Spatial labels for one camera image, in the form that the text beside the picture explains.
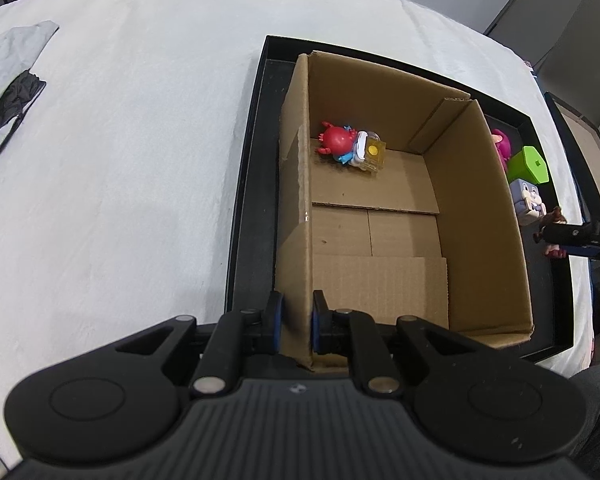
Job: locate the green cube charger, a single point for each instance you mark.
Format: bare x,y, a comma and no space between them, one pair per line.
529,165

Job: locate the grey and black cloth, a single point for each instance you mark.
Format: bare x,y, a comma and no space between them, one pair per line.
5,60

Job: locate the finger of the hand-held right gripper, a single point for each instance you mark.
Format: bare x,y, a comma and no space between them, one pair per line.
580,234

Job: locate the flat black cardboard box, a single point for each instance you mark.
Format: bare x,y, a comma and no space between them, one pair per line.
587,145

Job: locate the brown-haired doll figurine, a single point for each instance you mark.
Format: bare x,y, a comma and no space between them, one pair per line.
554,217

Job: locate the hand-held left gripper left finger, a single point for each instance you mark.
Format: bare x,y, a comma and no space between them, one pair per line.
276,322

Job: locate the pink figurine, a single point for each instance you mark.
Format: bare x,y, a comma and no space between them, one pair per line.
501,147

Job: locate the black tray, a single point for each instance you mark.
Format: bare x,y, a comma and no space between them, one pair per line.
252,210

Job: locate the purple rabbit figurine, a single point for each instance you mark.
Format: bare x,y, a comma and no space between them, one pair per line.
525,200

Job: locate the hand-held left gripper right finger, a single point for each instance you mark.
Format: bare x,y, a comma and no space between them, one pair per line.
318,327

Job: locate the red crab figurine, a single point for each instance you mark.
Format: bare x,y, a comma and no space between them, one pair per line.
337,140

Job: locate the brown cardboard box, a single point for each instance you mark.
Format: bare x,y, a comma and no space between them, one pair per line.
380,220

